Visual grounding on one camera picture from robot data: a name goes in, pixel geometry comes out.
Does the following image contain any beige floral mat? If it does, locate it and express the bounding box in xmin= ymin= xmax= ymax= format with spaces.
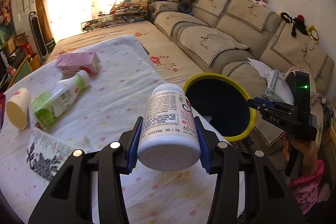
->
xmin=49 ymin=21 xmax=208 ymax=83

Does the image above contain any person's right forearm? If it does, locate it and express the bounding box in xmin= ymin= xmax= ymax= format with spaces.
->
xmin=289 ymin=160 xmax=326 ymax=215

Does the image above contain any hanging flower decoration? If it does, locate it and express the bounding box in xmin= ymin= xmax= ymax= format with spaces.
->
xmin=0 ymin=0 xmax=12 ymax=26

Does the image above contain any white supplement bottle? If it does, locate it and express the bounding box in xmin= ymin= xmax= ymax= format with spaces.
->
xmin=137 ymin=83 xmax=202 ymax=172

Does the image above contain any yellow lion plush toy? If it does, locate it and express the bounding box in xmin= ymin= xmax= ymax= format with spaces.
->
xmin=307 ymin=26 xmax=319 ymax=43

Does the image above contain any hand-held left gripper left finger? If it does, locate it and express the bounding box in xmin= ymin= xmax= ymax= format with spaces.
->
xmin=28 ymin=116 xmax=143 ymax=224

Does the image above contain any cream paper cup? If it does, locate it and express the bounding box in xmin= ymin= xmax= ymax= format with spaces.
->
xmin=6 ymin=88 xmax=30 ymax=130

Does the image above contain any grey neck pillow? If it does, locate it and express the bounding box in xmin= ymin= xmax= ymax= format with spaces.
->
xmin=178 ymin=0 xmax=193 ymax=13

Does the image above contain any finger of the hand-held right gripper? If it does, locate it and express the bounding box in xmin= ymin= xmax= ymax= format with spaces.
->
xmin=252 ymin=96 xmax=296 ymax=109
xmin=246 ymin=99 xmax=273 ymax=116

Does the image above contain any green and white plastic bottle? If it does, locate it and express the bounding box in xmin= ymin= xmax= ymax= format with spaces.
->
xmin=29 ymin=70 xmax=91 ymax=128

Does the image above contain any black tower fan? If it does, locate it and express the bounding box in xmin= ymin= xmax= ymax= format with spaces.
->
xmin=28 ymin=11 xmax=48 ymax=60

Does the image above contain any person's right hand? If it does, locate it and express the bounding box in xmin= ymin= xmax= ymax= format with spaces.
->
xmin=283 ymin=136 xmax=319 ymax=178

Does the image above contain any black white printed packet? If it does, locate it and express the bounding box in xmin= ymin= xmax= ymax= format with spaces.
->
xmin=26 ymin=127 xmax=76 ymax=182

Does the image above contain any cluttered glass coffee table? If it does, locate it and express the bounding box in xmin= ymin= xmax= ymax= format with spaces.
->
xmin=81 ymin=2 xmax=149 ymax=31

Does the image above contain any beige sofa with embroidered covers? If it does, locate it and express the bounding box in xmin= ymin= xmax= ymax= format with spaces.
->
xmin=150 ymin=0 xmax=336 ymax=153

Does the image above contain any pink drink carton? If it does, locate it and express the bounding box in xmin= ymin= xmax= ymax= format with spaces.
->
xmin=55 ymin=51 xmax=101 ymax=75

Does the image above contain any black bin with yellow rim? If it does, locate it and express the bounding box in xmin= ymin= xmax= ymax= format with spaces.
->
xmin=182 ymin=73 xmax=256 ymax=143

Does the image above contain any black plush toy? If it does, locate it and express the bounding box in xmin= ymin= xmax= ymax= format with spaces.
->
xmin=281 ymin=13 xmax=307 ymax=37

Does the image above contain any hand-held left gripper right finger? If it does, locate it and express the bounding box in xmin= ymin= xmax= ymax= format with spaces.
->
xmin=194 ymin=116 xmax=306 ymax=224

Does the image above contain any red flat box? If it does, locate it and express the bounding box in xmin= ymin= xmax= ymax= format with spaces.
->
xmin=0 ymin=93 xmax=6 ymax=130

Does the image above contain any white crumpled paper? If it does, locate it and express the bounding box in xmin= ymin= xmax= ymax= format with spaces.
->
xmin=247 ymin=57 xmax=276 ymax=79

